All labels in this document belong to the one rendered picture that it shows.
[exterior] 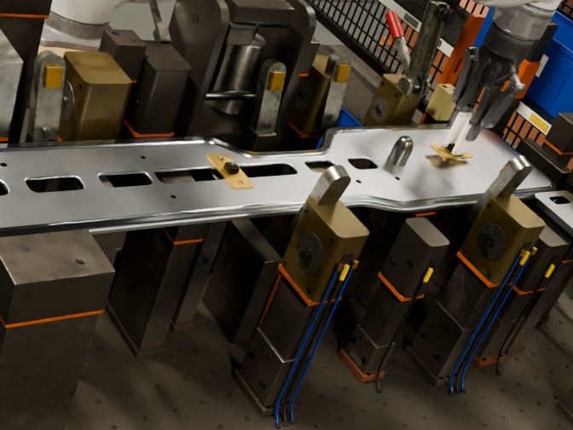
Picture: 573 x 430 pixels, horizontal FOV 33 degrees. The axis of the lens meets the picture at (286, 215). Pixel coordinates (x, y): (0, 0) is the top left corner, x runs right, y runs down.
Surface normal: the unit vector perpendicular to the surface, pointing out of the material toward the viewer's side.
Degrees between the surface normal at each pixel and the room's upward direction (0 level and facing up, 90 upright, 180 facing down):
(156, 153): 0
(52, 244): 0
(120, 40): 0
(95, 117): 90
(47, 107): 78
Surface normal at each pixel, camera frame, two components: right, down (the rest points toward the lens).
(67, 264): 0.32, -0.79
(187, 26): -0.79, 0.08
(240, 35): 0.52, 0.60
